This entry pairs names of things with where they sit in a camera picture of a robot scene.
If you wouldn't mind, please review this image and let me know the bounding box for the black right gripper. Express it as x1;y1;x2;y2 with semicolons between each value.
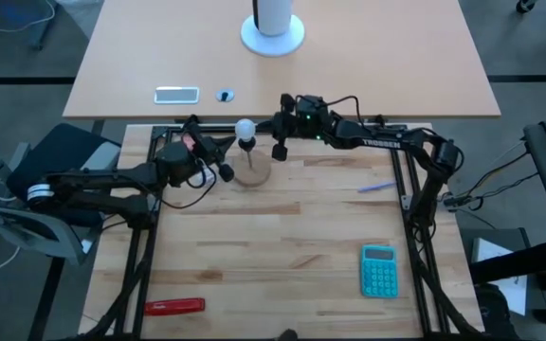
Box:
255;92;332;163

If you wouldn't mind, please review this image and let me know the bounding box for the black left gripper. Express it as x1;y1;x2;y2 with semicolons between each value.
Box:
183;115;237;184

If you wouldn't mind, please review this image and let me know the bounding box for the white lightbulb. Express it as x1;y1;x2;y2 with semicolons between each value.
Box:
234;117;258;142

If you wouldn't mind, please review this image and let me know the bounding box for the wooden base lamp stand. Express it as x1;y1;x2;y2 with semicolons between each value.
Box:
231;135;273;188

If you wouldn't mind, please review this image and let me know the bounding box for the silver smartphone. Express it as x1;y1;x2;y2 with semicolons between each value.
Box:
153;85;201;105

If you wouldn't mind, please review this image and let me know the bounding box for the white round stand base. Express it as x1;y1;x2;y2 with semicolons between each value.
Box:
240;0;305;58

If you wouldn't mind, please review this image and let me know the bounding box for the purple pen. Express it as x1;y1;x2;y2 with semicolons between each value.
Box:
356;180;397;193

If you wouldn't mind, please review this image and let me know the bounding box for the light wood desk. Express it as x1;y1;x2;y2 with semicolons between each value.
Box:
62;0;501;119

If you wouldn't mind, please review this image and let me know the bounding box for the grey black office chair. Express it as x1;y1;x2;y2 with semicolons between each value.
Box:
0;108;122;266

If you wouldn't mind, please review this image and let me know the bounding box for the red utility knife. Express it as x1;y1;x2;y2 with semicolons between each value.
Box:
143;297;207;317

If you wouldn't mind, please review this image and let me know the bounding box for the teal calculator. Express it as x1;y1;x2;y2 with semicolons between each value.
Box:
359;243;400;299

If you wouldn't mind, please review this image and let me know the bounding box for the white paper sheet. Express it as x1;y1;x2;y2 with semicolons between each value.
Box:
471;236;530;316

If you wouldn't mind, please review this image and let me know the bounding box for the black aluminium table frame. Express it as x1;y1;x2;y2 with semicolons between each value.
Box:
111;115;482;341

